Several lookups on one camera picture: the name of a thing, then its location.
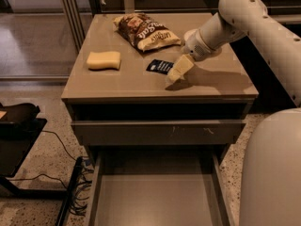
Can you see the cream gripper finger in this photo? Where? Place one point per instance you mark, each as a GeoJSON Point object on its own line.
{"type": "Point", "coordinates": [182, 65]}

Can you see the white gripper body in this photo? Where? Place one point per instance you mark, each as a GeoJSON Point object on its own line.
{"type": "Point", "coordinates": [195, 48]}

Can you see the dark blue rxbar wrapper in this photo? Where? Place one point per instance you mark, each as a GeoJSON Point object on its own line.
{"type": "Point", "coordinates": [159, 66]}

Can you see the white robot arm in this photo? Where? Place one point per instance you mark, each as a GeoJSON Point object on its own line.
{"type": "Point", "coordinates": [271, 182]}

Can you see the grey drawer cabinet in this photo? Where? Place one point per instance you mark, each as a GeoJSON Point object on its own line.
{"type": "Point", "coordinates": [217, 88]}

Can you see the grey top drawer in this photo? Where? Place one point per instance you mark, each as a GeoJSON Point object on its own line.
{"type": "Point", "coordinates": [162, 133]}

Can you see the grey open middle drawer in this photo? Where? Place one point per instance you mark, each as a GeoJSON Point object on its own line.
{"type": "Point", "coordinates": [157, 188]}

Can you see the white paper bowl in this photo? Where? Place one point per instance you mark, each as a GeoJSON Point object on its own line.
{"type": "Point", "coordinates": [190, 35]}

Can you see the brown yellow chip bag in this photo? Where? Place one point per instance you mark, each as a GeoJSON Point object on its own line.
{"type": "Point", "coordinates": [144, 33]}

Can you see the yellow sponge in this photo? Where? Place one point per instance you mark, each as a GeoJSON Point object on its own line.
{"type": "Point", "coordinates": [103, 60]}

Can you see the metal railing frame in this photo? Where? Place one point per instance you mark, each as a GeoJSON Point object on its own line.
{"type": "Point", "coordinates": [94, 3]}

